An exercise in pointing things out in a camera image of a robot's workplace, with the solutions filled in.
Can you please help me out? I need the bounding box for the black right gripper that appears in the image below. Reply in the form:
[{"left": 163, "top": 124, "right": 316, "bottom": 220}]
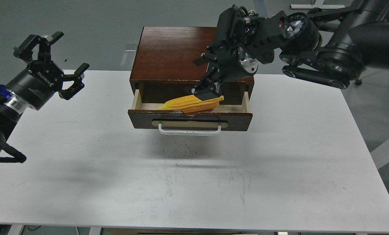
[{"left": 185, "top": 45, "right": 259, "bottom": 101}]

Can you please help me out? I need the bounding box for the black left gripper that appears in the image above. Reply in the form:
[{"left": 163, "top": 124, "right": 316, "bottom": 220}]
[{"left": 6, "top": 31, "right": 90, "bottom": 110}]

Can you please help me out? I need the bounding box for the yellow corn cob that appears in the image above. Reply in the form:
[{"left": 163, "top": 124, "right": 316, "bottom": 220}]
[{"left": 157, "top": 95, "right": 224, "bottom": 113}]

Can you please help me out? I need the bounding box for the wooden drawer with white handle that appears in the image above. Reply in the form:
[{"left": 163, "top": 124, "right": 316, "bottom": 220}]
[{"left": 128, "top": 90, "right": 253, "bottom": 136}]

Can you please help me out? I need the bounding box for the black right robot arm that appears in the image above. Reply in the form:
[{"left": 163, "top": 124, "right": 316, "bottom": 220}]
[{"left": 185, "top": 0, "right": 389, "bottom": 100}]

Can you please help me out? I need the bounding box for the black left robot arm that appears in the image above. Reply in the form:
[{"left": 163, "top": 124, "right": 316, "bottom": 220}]
[{"left": 0, "top": 31, "right": 89, "bottom": 163}]

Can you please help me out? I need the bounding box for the dark wooden cabinet box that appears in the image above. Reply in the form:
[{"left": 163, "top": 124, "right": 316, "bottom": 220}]
[{"left": 129, "top": 26, "right": 255, "bottom": 104}]

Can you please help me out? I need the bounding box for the clear tape piece on floor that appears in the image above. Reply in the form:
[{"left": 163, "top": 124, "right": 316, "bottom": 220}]
[{"left": 124, "top": 44, "right": 138, "bottom": 53}]

